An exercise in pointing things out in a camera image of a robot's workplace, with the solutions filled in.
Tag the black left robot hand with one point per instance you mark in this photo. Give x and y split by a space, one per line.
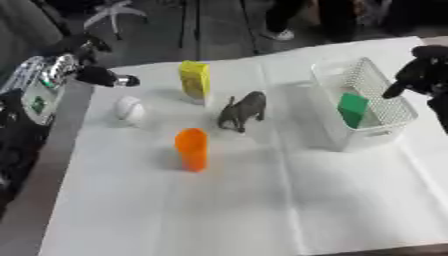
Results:
93 74

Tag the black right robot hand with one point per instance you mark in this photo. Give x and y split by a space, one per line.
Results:
424 75

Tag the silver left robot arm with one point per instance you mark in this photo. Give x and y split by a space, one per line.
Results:
35 96

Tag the yellow carton box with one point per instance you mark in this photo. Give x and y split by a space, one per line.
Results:
195 81

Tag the white ball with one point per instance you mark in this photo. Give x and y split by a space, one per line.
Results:
129 110

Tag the white office chair base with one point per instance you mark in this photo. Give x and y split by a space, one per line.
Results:
114 15

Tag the white perforated plastic basket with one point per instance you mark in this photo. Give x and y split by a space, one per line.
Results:
364 103

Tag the green block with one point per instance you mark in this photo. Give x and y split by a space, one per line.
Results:
353 109

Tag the black tripod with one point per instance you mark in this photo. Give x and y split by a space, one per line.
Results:
198 26

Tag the person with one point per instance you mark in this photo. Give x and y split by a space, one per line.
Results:
303 18

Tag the grey animal figurine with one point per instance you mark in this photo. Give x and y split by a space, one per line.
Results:
242 110

